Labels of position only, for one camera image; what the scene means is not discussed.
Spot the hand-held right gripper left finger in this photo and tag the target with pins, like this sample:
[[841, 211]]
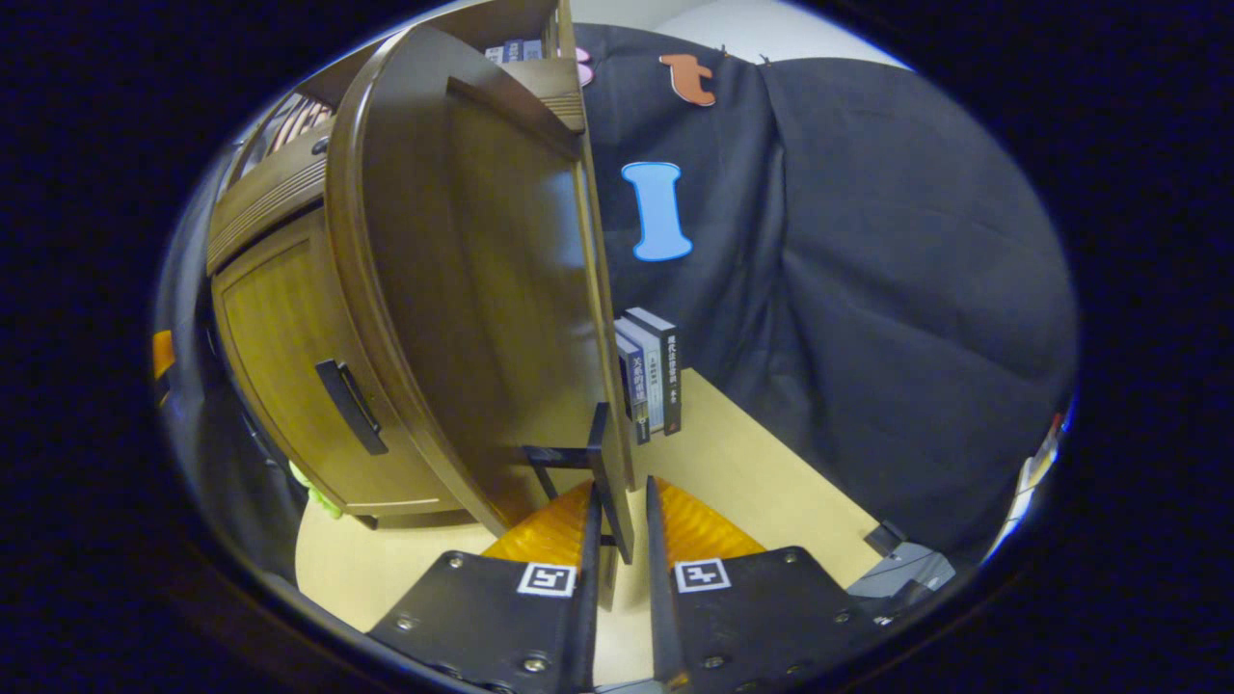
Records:
[[511, 617]]

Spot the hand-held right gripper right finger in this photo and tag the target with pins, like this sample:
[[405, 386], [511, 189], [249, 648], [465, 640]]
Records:
[[752, 617]]

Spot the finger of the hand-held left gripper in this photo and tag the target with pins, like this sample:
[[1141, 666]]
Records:
[[162, 355]]

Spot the wooden shoe cabinet door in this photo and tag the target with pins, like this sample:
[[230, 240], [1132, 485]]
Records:
[[482, 289], [280, 328]]

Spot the wooden double-door shoe cabinet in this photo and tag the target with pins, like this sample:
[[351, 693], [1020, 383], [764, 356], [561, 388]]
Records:
[[511, 17]]

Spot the grey flat object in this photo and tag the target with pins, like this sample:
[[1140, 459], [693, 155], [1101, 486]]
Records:
[[901, 569]]

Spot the light green object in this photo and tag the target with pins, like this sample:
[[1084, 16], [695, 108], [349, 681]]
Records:
[[316, 490]]

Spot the navy standing book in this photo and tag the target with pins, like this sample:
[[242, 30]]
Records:
[[636, 395]]

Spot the black standing book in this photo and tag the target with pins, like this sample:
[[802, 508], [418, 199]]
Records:
[[669, 376]]

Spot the white object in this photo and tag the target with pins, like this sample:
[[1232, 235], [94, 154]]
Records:
[[1036, 472]]

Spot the light blue book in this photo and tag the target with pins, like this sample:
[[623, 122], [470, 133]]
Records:
[[533, 48]]

